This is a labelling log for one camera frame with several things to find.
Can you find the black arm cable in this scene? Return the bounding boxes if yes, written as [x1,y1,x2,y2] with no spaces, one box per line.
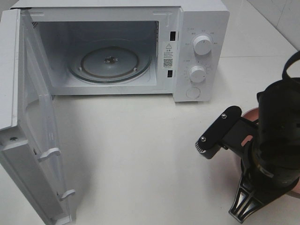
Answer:
[282,50,300,82]

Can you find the white microwave door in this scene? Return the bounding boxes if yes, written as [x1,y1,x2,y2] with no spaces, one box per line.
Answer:
[0,9,75,225]

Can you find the lower white control knob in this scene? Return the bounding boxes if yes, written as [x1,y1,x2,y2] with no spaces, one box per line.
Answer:
[189,66,206,83]

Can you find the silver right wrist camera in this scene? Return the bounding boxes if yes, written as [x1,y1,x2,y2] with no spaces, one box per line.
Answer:
[195,105,242,159]

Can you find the white warning label sticker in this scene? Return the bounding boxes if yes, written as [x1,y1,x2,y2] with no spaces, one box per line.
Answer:
[162,42,174,68]

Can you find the upper white control knob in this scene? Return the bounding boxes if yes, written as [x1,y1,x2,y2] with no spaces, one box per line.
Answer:
[193,34,212,55]

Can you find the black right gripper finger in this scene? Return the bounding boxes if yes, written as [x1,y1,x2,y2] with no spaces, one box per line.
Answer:
[229,178,263,222]

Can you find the round white door button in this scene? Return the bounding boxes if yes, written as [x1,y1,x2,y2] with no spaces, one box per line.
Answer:
[186,87,201,99]

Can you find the white microwave oven body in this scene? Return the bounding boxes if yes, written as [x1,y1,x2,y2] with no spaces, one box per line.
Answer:
[9,0,230,102]

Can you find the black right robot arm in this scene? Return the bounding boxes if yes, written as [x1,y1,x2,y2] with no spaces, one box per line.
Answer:
[223,81,300,223]

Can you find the white control knob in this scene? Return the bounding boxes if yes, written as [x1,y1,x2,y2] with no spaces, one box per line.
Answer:
[193,34,212,55]
[189,66,206,83]

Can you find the pink round plate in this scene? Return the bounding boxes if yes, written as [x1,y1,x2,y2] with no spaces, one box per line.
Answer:
[242,108,300,198]

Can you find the glass microwave turntable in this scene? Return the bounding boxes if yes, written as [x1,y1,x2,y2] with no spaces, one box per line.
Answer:
[67,39,154,84]

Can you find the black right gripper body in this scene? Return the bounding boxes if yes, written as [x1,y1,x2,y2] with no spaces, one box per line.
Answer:
[222,117,300,204]

